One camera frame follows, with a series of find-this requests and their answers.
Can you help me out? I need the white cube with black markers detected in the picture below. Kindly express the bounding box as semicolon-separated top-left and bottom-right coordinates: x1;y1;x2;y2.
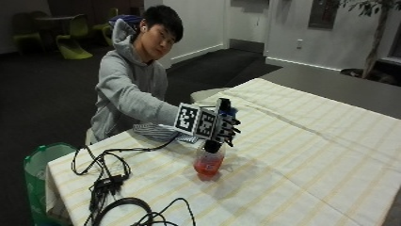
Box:
173;102;220;139

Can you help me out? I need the thin black looped cable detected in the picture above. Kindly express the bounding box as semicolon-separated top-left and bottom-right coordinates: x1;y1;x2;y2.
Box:
132;197;198;226

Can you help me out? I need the black cable hub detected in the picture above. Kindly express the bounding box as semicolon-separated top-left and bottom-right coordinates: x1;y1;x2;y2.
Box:
93;175;127;193

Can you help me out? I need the blue backpack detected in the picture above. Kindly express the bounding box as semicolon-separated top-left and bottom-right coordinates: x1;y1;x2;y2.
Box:
107;13;144;30

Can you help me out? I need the dark wall panel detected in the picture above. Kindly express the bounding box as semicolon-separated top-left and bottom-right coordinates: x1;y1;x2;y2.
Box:
306;0;341;31

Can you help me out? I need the black palm camera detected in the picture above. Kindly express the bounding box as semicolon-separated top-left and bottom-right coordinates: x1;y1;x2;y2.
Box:
214;97;232;111

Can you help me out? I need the thick black cable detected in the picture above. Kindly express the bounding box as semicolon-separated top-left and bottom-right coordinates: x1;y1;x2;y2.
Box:
89;187;155;226

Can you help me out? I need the white yellow striped tablecloth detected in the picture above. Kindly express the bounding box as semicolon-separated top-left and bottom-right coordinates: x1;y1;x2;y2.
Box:
44;77;401;226

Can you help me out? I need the person in grey hoodie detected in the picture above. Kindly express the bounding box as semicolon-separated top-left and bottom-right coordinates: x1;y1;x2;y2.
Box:
85;4;185;146

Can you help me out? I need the green bin with bag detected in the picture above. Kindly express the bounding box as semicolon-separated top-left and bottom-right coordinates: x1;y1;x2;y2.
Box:
23;142;79;226

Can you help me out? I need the lime green chair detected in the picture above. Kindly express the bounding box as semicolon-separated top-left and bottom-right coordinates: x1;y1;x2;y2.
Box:
92;7;120;47
11;11;45;54
55;13;95;60

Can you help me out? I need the blue white striped cloth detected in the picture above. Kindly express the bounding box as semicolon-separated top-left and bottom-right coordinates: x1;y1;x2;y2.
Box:
132;121;202;145

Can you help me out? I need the indoor tree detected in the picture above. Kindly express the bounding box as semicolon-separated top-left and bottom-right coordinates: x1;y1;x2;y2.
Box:
336;0;401;79

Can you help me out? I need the clear bottle with red drink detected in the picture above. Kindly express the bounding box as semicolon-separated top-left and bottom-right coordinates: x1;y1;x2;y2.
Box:
193;139;226;179

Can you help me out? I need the dark round table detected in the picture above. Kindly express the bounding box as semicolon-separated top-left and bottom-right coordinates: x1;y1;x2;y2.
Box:
33;15;77;49

